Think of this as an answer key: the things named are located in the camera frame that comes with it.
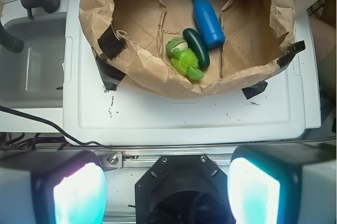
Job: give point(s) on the white plastic bin lid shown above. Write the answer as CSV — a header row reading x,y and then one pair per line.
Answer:
x,y
289,105

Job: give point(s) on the brown paper bag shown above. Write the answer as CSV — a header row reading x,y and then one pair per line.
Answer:
x,y
128,39

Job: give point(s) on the green plush frog toy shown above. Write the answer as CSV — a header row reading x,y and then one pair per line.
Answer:
x,y
183,59

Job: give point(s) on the dark green toy cucumber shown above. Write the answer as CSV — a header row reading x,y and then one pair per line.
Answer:
x,y
197,45

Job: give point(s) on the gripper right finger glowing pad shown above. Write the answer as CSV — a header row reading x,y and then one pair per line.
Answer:
x,y
283,183

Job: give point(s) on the black octagonal mount plate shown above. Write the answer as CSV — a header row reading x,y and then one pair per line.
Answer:
x,y
183,191

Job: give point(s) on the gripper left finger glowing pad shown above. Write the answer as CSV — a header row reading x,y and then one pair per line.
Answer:
x,y
67,186

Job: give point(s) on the blue toy bottle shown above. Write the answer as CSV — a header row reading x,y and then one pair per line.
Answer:
x,y
208,24

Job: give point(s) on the aluminium rail frame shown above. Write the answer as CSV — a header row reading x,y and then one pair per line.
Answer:
x,y
145,158

